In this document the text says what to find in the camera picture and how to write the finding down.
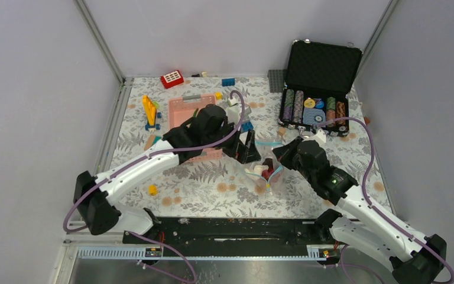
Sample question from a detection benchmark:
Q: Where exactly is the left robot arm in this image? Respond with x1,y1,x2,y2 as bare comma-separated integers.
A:
63,105,261,243

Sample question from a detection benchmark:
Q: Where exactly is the grey baseplate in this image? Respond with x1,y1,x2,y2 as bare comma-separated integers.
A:
267,69,287,93

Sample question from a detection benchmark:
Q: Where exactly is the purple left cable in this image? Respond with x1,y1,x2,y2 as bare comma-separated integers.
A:
62,90,247,284

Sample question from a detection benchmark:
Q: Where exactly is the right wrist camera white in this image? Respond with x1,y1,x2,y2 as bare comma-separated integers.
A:
307,129,327,147

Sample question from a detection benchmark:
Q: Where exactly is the white mushroom toy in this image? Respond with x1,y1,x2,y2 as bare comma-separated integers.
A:
245,164,269,180

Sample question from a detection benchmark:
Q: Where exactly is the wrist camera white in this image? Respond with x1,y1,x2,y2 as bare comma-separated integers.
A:
225,98,252,124
307,129,327,147

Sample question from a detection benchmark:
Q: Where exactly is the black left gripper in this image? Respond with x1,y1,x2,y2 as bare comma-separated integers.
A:
203,117,261,163

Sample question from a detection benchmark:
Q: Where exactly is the wooden plank block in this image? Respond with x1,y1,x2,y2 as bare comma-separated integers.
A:
144,134,157,151

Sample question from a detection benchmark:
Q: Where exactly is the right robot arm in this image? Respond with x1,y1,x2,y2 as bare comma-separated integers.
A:
273,137,447,283

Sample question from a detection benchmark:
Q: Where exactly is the black poker chip case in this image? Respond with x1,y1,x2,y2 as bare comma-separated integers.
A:
278,40,362,137

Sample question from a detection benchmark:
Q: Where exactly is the red window block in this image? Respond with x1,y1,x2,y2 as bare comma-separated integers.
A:
160,70,184,89

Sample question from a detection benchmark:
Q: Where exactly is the red pepper toy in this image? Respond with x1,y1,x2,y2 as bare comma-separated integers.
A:
261,167,275,181

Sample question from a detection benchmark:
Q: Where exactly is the clear zip top bag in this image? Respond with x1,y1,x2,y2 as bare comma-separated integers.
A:
236,140,286,198

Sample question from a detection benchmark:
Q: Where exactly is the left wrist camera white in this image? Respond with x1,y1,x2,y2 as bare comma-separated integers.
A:
225,98,252,124

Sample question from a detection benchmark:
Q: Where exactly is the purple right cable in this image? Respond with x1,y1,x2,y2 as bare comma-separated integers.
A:
314,117,454,284

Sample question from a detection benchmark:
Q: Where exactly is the pink perforated plastic basket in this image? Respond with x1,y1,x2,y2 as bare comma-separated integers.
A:
167,93,224,160

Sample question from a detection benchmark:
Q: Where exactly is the teal small block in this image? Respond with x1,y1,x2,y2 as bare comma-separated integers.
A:
153,135,161,144

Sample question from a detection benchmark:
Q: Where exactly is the yellow toy frame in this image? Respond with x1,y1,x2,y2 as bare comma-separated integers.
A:
142,95,158,128

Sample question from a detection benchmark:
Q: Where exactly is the blue brick far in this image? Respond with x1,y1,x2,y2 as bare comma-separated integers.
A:
221,78,235,86

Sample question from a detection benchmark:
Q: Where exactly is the yellow brick near front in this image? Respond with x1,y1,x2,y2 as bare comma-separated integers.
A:
148,185,158,196

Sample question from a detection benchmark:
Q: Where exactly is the purple cable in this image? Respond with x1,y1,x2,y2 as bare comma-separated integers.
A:
62,90,247,284
314,117,454,284

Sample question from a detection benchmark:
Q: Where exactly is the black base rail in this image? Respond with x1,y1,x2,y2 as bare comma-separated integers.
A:
122,217,340,259

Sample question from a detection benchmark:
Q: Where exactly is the blue building brick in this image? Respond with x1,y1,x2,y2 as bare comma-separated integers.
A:
241,121,254,133

